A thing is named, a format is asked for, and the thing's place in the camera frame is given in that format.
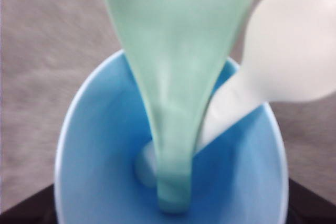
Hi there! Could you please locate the white plastic fork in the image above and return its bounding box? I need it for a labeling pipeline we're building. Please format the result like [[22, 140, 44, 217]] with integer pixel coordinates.
[[135, 0, 336, 189]]

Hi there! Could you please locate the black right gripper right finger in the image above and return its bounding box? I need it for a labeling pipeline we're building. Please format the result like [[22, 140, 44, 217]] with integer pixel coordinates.
[[286, 178, 335, 223]]

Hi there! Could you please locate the mint green plastic spoon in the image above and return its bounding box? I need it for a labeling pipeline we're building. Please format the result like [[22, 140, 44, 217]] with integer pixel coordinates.
[[105, 0, 252, 214]]

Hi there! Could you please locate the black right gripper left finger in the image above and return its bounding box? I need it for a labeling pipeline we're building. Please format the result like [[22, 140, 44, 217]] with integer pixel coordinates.
[[1, 184, 58, 223]]

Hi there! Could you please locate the light blue plastic cup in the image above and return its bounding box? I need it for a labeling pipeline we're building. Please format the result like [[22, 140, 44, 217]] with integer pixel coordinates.
[[55, 51, 289, 223]]

